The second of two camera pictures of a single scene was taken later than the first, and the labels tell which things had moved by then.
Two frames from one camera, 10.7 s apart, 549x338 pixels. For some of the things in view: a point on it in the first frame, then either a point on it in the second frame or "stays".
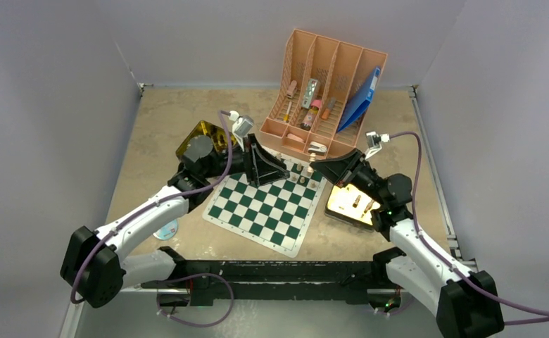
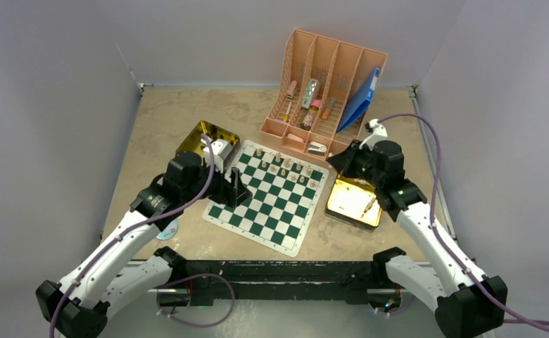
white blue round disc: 167,231 stays
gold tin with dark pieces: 217,134 stays
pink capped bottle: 310,115 stays
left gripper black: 261,166 -> 232,193
